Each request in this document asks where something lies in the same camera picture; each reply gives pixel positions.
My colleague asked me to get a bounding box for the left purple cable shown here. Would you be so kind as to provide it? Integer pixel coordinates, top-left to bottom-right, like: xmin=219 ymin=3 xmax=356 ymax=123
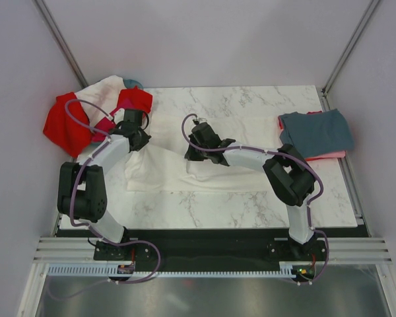
xmin=46 ymin=98 xmax=162 ymax=301

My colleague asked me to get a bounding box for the aluminium frame post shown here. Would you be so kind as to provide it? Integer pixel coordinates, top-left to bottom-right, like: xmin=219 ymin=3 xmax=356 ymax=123
xmin=32 ymin=0 xmax=88 ymax=88
xmin=319 ymin=0 xmax=382 ymax=98

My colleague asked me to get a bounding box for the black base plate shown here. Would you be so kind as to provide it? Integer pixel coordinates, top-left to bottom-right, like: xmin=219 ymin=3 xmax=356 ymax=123
xmin=55 ymin=224 xmax=370 ymax=273

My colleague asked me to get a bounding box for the left aluminium frame post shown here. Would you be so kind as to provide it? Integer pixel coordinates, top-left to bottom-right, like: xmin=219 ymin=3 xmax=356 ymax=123
xmin=32 ymin=0 xmax=88 ymax=88

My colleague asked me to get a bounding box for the teal laundry basket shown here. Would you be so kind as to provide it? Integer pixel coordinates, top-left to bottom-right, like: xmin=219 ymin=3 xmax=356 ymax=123
xmin=123 ymin=79 xmax=144 ymax=90

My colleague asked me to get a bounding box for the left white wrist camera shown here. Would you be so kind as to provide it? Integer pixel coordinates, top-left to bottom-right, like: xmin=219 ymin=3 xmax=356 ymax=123
xmin=112 ymin=108 xmax=125 ymax=124

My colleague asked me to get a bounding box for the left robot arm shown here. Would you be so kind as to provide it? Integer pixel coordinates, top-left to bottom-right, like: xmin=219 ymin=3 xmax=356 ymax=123
xmin=57 ymin=109 xmax=151 ymax=260

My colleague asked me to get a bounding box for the red t-shirt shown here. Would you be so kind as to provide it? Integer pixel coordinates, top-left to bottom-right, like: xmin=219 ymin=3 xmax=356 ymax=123
xmin=43 ymin=88 xmax=152 ymax=158

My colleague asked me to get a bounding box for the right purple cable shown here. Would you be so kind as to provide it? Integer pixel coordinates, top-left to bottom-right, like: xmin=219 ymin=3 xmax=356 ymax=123
xmin=180 ymin=113 xmax=331 ymax=287

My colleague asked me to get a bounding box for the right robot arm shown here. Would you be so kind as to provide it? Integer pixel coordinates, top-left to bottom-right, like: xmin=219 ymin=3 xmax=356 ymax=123
xmin=184 ymin=119 xmax=317 ymax=260

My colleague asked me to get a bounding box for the white slotted cable duct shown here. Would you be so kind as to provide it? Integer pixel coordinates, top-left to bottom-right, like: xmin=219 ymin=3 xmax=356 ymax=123
xmin=48 ymin=264 xmax=316 ymax=278

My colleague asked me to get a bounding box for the right aluminium frame post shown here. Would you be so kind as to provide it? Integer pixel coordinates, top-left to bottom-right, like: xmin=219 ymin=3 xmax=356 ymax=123
xmin=319 ymin=0 xmax=382 ymax=98

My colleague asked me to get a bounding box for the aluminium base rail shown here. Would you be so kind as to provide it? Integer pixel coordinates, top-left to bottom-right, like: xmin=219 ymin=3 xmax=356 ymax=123
xmin=34 ymin=237 xmax=391 ymax=264

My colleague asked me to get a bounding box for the magenta t-shirt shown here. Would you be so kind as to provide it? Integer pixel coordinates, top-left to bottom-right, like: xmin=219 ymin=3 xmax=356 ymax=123
xmin=94 ymin=97 xmax=133 ymax=134

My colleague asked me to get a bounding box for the purple cable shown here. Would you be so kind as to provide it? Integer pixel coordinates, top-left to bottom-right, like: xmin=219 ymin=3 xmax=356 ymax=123
xmin=180 ymin=113 xmax=331 ymax=287
xmin=46 ymin=98 xmax=162 ymax=301

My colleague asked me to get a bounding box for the folded pink t-shirt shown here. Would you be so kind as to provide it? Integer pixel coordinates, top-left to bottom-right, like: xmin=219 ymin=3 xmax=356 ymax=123
xmin=306 ymin=151 xmax=346 ymax=162

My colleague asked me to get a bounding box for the folded grey-blue t-shirt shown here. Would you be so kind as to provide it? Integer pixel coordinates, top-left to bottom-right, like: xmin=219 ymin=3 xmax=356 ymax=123
xmin=280 ymin=110 xmax=354 ymax=158

